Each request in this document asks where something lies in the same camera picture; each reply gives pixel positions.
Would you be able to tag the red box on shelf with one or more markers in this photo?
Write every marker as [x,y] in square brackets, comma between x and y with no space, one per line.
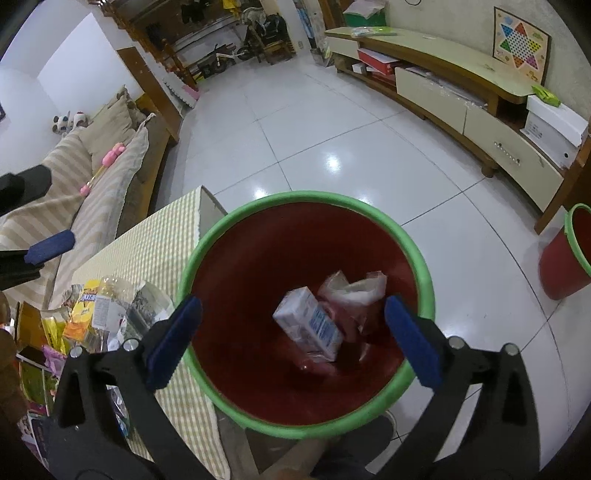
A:
[380,62]

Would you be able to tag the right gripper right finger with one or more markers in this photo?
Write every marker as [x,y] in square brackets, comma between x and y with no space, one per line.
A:
[502,439]

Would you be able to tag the chinese checkers board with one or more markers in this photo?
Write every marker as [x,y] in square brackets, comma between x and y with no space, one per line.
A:
[521,45]

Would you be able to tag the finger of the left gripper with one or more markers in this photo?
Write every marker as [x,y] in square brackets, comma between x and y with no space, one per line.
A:
[21,266]
[17,190]

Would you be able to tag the pink toy hammer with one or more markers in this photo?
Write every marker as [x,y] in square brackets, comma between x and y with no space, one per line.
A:
[109,158]

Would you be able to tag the wooden chair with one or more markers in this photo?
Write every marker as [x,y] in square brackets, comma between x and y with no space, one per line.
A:
[271,38]

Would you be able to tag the plush toy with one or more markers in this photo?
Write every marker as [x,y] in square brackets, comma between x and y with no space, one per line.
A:
[63,124]

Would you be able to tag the yellow drink carton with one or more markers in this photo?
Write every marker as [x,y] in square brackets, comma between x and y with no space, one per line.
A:
[81,314]

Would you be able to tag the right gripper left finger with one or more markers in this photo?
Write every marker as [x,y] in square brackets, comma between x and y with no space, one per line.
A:
[84,440]

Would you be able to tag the green box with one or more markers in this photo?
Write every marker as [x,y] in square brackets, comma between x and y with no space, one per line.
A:
[377,19]

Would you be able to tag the white storage box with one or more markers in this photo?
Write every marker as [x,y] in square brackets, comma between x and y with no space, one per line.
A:
[558,131]

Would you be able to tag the striped beige sofa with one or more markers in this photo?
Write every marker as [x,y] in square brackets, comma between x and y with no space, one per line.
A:
[116,203]

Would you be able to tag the white blue carton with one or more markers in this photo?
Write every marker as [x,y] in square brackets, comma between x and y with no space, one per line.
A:
[303,319]

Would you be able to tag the green item on cabinet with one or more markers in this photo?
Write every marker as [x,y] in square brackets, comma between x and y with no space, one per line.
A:
[546,96]

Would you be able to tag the red bin green rim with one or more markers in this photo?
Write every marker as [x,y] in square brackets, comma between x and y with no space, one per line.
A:
[293,341]

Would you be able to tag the long TV cabinet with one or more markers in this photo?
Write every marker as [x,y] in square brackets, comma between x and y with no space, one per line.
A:
[470,95]

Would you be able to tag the balance bike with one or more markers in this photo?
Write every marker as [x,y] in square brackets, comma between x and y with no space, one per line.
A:
[221,57]

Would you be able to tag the clear plastic bottle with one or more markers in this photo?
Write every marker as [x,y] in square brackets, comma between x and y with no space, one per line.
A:
[110,316]

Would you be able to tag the small red bin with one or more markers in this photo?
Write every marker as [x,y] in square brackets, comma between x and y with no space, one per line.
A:
[564,266]

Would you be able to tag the checkered table mat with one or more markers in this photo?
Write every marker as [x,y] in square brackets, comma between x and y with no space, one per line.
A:
[156,250]

